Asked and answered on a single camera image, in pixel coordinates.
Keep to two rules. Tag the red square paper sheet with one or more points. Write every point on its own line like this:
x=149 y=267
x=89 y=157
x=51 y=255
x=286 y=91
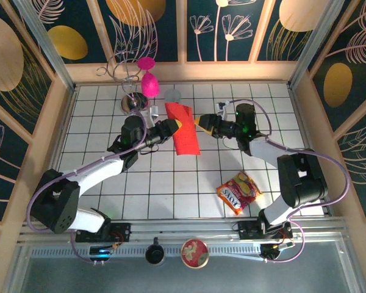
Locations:
x=186 y=134

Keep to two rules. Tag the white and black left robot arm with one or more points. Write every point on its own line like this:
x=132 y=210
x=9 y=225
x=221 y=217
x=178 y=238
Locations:
x=100 y=174

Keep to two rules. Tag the translucent plastic cup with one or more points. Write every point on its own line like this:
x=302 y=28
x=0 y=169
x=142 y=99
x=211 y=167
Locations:
x=172 y=95

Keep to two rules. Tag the pink wine glass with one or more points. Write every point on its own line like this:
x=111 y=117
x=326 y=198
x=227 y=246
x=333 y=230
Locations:
x=149 y=87

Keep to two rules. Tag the orange candy bag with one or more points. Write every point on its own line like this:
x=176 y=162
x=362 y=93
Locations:
x=239 y=192

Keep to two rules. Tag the perforated metal strip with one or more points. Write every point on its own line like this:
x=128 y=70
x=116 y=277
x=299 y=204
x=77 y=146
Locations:
x=134 y=251

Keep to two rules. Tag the black mug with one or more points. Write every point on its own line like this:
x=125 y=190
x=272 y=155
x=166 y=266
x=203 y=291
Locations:
x=155 y=253

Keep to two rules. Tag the aluminium rail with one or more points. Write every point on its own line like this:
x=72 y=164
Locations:
x=183 y=227

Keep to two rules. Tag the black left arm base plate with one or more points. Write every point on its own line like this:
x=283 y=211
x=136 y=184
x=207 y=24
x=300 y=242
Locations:
x=122 y=232

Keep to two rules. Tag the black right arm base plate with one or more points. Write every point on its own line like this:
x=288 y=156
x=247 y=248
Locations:
x=247 y=230

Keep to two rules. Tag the aluminium frame post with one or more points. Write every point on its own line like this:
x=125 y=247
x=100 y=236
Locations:
x=45 y=45
x=317 y=36

